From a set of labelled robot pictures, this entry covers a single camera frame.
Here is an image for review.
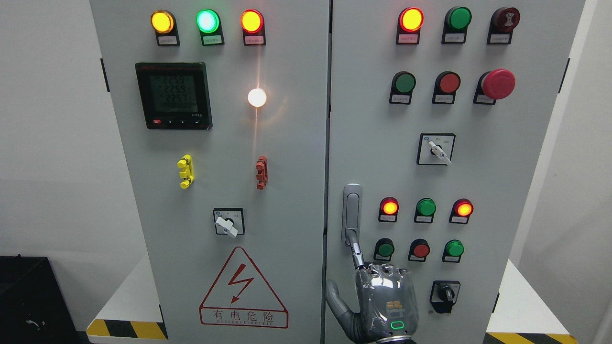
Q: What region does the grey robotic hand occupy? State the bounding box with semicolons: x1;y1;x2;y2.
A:
326;236;419;344

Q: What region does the silver cabinet door handle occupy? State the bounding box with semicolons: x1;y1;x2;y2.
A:
341;183;362;246

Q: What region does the right grey cabinet door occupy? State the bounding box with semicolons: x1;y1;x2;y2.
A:
326;0;585;344

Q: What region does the grey cabinet door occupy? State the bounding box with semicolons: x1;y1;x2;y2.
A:
90;0;330;344
326;0;585;344

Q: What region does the left grey cabinet door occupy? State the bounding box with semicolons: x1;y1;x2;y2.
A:
90;0;330;344

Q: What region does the lower red push button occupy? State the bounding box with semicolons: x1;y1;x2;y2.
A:
407;238;431;263

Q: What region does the red push button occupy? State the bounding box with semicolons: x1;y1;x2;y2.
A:
431;71;461;105
407;238;431;263

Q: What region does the lower right green push button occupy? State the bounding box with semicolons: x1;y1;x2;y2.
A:
442;239;465;263

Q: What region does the lit red lamp lower left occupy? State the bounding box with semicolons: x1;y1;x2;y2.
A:
378;197;399;223

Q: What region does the lit red lamp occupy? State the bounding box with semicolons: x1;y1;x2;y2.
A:
378;197;399;223
449;198;474;225
396;7;424;45

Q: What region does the lower green lamp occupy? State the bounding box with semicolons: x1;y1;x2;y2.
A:
414;198;437;224

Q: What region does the lit red lamp lower right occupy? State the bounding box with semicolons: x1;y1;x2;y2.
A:
449;198;474;225

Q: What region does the red electric hazard warning sticker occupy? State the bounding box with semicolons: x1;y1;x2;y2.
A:
199;247;289;329

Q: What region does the upper green push button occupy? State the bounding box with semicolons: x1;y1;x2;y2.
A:
389;71;416;105

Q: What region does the upper red push button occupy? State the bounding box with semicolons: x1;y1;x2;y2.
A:
431;71;461;105

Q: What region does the white lit indicator lamp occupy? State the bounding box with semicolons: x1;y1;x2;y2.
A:
247;87;267;108

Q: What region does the red emergency stop button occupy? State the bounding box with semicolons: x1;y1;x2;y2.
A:
473;68;516;105

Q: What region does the white platform with hazard stripes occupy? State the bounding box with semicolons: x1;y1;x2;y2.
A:
86;255;170;344

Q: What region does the top right lit red lamp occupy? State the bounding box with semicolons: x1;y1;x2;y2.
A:
396;7;424;45

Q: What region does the top right green lamp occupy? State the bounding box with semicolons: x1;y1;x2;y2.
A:
441;6;472;44

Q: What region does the black digital power meter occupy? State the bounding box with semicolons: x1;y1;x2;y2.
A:
135;62;213;130

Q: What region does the dark red buzzer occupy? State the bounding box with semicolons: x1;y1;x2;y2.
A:
487;7;520;45

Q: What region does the orange lit indicator lamp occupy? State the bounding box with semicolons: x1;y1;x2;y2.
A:
240;9;266;46

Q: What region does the green lit indicator lamp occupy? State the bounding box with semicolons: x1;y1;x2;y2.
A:
196;9;224;46

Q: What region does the black box at left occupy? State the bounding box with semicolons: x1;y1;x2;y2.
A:
0;255;79;344

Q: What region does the yellow lit indicator lamp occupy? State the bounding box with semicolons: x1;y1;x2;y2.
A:
151;10;181;46

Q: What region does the black rotary selector switch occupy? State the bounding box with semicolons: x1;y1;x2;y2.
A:
430;280;461;314

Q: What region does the upper right white selector switch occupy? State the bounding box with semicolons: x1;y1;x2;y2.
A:
417;133;456;165

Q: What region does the left door white selector switch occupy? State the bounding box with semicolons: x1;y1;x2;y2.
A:
213;207;245;238

